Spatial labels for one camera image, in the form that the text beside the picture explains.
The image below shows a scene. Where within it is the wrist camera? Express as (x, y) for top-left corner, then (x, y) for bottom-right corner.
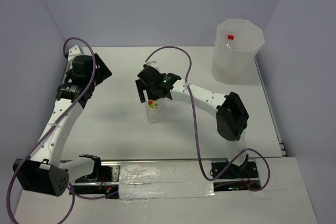
(143, 61), (159, 69)
(68, 45), (83, 58)

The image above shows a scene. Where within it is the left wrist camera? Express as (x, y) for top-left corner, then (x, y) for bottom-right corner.
(68, 45), (83, 58)

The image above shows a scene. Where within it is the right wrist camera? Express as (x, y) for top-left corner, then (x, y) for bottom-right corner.
(143, 61), (159, 69)

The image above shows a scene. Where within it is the red cap water bottle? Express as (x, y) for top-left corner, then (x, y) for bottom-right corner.
(226, 35), (235, 49)

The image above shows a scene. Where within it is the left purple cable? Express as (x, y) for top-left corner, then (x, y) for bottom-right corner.
(5, 36), (97, 224)

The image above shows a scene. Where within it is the silver tape sheet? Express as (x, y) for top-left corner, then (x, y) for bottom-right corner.
(118, 161), (215, 199)

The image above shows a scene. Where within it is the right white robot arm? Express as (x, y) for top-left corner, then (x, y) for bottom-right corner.
(135, 65), (249, 178)

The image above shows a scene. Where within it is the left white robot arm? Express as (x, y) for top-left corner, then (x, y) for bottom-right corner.
(13, 54), (112, 196)

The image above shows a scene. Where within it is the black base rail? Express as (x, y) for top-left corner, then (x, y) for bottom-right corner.
(73, 161), (260, 199)

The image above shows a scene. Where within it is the apple juice clear bottle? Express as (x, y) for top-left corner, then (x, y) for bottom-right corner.
(145, 99), (164, 124)

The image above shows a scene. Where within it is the white plastic bin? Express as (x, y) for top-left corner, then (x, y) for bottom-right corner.
(211, 19), (265, 84)

